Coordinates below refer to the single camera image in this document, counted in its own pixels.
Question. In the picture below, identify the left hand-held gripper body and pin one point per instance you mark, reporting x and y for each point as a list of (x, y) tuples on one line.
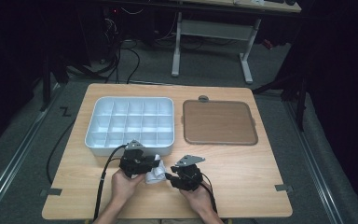
[(133, 163)]

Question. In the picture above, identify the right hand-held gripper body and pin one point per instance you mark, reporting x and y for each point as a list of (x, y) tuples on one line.
[(188, 179)]

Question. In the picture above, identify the white sock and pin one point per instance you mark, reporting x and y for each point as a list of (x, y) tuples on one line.
[(156, 175)]

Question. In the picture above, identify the white divided storage box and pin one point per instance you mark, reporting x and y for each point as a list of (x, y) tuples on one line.
[(130, 123)]

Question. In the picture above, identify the person's right hand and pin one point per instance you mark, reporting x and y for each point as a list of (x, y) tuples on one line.
[(197, 199)]

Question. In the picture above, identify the person's left hand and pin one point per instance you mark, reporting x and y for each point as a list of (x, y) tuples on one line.
[(126, 188)]

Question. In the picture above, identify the brown flat tray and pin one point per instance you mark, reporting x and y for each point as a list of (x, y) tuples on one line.
[(219, 123)]

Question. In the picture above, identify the grey round table grommet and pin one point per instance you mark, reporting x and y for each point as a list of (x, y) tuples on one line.
[(203, 99)]

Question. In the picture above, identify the grey tape piece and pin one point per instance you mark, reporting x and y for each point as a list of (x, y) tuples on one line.
[(52, 192), (283, 188)]

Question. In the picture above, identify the black metal stand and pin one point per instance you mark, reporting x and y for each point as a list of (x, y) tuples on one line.
[(301, 102), (46, 90)]

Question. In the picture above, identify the wooden desk with white legs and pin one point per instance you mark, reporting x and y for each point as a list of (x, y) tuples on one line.
[(214, 29)]

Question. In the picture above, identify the small red object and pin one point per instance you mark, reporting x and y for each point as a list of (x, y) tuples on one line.
[(268, 44)]

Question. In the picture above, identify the metal floor rail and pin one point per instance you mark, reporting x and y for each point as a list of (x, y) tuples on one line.
[(18, 155), (313, 161)]

